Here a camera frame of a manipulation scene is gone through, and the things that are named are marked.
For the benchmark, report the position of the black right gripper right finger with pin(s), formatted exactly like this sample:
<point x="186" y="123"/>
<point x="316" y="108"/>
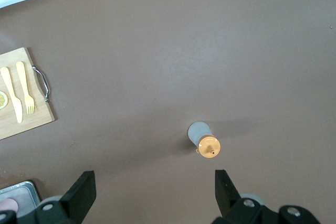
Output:
<point x="225" y="195"/>

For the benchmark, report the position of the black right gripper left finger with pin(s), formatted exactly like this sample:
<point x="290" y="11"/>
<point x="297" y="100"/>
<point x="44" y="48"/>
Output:
<point x="81" y="195"/>

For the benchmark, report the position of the sauce bottle with orange cap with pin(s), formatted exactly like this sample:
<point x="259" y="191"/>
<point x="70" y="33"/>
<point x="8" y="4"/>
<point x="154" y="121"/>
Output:
<point x="208" y="148"/>

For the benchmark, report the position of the pink cup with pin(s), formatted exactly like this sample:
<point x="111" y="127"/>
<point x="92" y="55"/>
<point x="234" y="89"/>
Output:
<point x="9" y="205"/>

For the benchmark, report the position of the silver kitchen scale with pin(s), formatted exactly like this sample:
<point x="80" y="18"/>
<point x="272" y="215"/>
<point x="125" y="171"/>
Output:
<point x="26" y="195"/>

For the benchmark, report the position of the wooden cutting board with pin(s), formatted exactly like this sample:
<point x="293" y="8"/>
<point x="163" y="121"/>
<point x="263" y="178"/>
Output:
<point x="39" y="119"/>

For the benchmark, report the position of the yellow plastic knife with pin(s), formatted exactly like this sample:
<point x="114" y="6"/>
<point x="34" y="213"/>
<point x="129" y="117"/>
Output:
<point x="16" y="103"/>

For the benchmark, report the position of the lemon slice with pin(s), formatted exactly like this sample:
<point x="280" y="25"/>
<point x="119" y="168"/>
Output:
<point x="3" y="100"/>

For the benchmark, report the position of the yellow plastic fork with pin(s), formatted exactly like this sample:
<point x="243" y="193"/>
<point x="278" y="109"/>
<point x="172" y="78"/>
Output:
<point x="23" y="82"/>

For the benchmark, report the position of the brown table cover mat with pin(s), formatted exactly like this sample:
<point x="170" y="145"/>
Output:
<point x="183" y="51"/>

